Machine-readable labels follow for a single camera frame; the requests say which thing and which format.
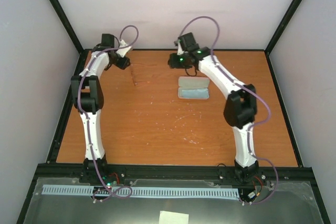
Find transparent red sunglasses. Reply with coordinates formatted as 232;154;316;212
130;63;157;86

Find pink glasses case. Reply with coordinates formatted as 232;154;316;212
177;77;209;99

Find light blue cleaning cloth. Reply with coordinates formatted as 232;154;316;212
180;89;209;100

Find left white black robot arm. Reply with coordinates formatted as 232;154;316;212
71;34;130;184

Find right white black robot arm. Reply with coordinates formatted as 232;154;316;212
168;33;259;183

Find pale yellow paper note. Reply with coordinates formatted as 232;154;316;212
159;211;189;224

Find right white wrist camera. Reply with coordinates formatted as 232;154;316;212
174;39;185;56

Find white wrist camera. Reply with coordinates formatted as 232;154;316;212
116;39;132;58
174;39;185;56

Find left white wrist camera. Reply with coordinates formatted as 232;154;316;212
116;39;132;58

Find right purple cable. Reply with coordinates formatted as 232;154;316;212
179;16;279;206

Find purple cable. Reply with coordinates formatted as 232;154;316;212
78;25;139;204
179;16;279;206

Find left black frame post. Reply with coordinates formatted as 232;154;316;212
49;0;84;53

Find black frame post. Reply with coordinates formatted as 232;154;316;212
265;0;303;56
49;0;84;53

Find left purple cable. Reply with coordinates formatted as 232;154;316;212
78;25;139;204

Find light blue slotted cable duct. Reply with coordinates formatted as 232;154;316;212
41;185;239;200

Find right black frame post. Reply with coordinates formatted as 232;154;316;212
265;0;303;56

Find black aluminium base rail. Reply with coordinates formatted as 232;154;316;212
34;163;317;186

